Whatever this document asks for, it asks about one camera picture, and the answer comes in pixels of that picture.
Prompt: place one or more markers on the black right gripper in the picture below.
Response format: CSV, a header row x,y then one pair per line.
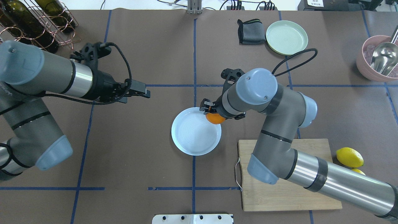
x,y
205,105

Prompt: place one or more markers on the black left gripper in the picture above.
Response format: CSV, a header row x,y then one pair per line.
x,y
105,84

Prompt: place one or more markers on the orange fruit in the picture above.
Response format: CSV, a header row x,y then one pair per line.
x,y
215,118

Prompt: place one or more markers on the light blue plate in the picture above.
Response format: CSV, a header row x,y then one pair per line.
x,y
193,134

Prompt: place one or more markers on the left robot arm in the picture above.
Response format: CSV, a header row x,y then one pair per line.
x,y
28,74

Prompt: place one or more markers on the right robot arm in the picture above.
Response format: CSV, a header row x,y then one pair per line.
x,y
273,158

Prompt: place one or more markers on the light green plate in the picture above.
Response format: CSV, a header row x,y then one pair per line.
x,y
286,37

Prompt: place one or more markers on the dark grey folded cloth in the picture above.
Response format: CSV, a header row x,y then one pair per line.
x,y
251,32

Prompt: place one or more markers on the black power strip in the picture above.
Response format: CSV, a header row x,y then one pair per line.
x,y
253,5

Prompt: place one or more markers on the dark wine bottle upper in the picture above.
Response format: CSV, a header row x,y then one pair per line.
x,y
58,14

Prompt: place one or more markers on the dark wine bottle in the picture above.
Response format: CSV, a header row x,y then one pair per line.
x,y
12,29
31,27
58,14

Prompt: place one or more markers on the bamboo cutting board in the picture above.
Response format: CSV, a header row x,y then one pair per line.
x,y
282,196

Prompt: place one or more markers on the dark wine bottle middle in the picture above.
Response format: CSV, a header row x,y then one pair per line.
x,y
31,27

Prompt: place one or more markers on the dark wine bottle lower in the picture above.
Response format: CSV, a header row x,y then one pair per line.
x,y
12,29

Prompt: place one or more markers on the yellow lemon near board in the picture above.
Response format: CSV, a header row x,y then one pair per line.
x,y
349,157

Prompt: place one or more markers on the yellow lemon far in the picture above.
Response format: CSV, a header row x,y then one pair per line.
x,y
358,171

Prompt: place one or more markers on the metal scoop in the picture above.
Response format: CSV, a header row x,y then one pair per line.
x,y
384,58

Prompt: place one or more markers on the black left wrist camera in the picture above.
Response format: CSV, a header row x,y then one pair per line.
x,y
90,54

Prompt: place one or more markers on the aluminium frame post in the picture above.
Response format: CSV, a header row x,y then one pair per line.
x,y
194,7

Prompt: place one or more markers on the copper wire bottle rack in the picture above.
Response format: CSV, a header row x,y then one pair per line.
x,y
63,39

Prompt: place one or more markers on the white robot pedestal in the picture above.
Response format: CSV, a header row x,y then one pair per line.
x,y
193,219

